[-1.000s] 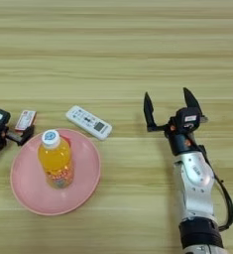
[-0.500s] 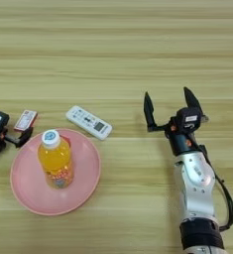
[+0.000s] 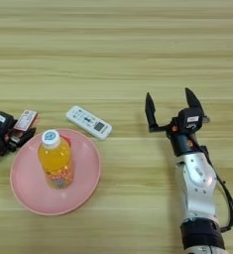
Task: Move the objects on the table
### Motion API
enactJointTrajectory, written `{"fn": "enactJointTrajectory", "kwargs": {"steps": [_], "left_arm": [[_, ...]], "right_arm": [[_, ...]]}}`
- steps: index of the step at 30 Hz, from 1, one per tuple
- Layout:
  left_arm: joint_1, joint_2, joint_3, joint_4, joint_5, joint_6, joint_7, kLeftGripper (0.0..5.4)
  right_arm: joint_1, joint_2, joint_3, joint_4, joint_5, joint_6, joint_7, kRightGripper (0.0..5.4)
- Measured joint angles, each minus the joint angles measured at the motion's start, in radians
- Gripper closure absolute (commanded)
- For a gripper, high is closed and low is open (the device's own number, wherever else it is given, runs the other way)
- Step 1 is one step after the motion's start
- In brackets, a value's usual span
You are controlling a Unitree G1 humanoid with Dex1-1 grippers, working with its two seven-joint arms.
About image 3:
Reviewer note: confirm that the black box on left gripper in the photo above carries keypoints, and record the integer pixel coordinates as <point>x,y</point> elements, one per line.
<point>1,121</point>

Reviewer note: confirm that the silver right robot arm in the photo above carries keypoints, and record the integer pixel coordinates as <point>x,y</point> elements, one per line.
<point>195,182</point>

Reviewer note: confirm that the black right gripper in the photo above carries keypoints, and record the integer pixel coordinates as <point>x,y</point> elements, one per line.
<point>184,144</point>

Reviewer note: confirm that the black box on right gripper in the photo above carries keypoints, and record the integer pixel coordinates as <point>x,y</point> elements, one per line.
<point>190,119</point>

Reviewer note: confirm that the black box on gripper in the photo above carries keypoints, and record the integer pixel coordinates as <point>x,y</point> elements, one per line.
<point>190,119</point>
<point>1,121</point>

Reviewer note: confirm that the white remote control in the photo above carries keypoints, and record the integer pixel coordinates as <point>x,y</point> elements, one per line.
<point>88,122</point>

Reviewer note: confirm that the pink round plate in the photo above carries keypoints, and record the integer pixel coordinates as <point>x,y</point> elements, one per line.
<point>85,175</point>

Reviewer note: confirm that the orange juice bottle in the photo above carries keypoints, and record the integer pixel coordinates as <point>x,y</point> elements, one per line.
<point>56,162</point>

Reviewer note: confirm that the small red white card box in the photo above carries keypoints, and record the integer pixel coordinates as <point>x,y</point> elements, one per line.
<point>26,119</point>

